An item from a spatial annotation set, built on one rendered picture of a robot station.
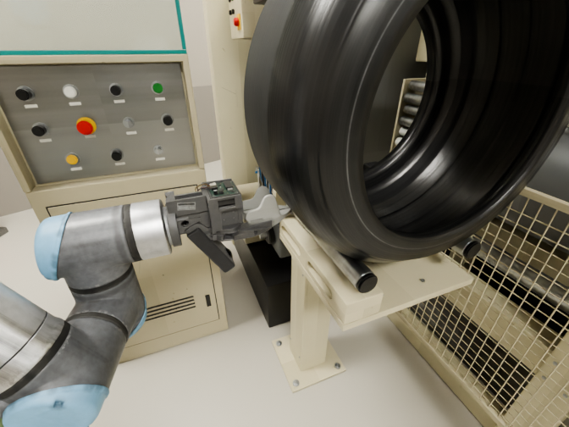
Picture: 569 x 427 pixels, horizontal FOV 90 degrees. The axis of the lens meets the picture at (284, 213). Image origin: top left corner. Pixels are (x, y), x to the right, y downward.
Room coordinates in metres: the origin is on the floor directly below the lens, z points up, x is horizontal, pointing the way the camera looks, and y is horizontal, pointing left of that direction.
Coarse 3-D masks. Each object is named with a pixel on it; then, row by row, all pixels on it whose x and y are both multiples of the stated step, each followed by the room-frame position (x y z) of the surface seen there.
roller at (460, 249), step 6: (468, 240) 0.52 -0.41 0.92; (474, 240) 0.52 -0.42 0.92; (456, 246) 0.52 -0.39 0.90; (462, 246) 0.51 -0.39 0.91; (468, 246) 0.50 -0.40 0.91; (474, 246) 0.50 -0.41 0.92; (480, 246) 0.51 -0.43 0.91; (462, 252) 0.51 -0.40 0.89; (468, 252) 0.50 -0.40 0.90; (474, 252) 0.51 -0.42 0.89
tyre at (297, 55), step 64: (320, 0) 0.39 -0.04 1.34; (384, 0) 0.37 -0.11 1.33; (448, 0) 0.77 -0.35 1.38; (512, 0) 0.68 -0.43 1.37; (256, 64) 0.51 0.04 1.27; (320, 64) 0.37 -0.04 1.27; (384, 64) 0.37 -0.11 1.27; (448, 64) 0.79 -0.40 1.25; (512, 64) 0.69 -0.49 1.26; (256, 128) 0.49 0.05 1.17; (320, 128) 0.36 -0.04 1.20; (448, 128) 0.78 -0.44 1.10; (512, 128) 0.65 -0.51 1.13; (320, 192) 0.36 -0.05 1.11; (384, 192) 0.72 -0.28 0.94; (448, 192) 0.64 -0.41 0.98; (512, 192) 0.50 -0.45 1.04; (384, 256) 0.40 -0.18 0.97
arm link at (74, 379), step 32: (0, 288) 0.23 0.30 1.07; (0, 320) 0.20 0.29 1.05; (32, 320) 0.21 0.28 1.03; (64, 320) 0.24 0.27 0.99; (96, 320) 0.27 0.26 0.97; (0, 352) 0.18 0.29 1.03; (32, 352) 0.19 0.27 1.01; (64, 352) 0.20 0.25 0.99; (96, 352) 0.22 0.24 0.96; (0, 384) 0.17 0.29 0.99; (32, 384) 0.17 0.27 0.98; (64, 384) 0.18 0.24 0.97; (96, 384) 0.19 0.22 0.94; (32, 416) 0.15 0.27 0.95; (64, 416) 0.16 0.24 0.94; (96, 416) 0.17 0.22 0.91
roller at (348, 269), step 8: (296, 216) 0.66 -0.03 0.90; (328, 248) 0.50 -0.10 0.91; (336, 256) 0.47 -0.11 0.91; (344, 256) 0.46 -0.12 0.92; (336, 264) 0.47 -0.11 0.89; (344, 264) 0.45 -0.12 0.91; (352, 264) 0.44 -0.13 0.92; (360, 264) 0.43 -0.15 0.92; (344, 272) 0.44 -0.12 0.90; (352, 272) 0.42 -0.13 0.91; (360, 272) 0.41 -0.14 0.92; (368, 272) 0.41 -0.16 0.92; (352, 280) 0.41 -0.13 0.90; (360, 280) 0.40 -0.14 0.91; (368, 280) 0.40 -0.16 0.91; (376, 280) 0.41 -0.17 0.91; (360, 288) 0.39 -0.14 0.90; (368, 288) 0.40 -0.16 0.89
